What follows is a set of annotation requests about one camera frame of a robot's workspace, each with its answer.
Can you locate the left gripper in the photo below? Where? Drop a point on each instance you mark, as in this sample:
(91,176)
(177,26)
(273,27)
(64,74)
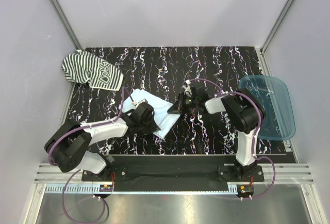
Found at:
(153,128)

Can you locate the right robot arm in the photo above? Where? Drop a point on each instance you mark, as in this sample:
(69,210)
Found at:
(245,114)

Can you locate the black marbled table mat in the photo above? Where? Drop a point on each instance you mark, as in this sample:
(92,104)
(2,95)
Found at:
(161,71)

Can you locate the green white striped towel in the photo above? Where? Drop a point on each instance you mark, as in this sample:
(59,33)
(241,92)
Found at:
(83,67)

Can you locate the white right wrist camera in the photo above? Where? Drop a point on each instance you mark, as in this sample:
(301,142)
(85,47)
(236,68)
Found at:
(187,90)

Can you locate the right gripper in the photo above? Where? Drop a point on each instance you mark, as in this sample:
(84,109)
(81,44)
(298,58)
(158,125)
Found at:
(177,107)

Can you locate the light blue towel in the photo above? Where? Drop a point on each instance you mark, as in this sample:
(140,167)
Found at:
(164,120)

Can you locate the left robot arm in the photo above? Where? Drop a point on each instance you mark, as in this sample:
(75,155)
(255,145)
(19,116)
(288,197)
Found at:
(68,147)

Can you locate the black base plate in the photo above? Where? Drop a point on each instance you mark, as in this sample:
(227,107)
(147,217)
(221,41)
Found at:
(196,173)

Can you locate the blue transparent plastic bin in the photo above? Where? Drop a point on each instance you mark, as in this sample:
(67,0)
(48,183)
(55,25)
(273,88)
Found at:
(273,95)

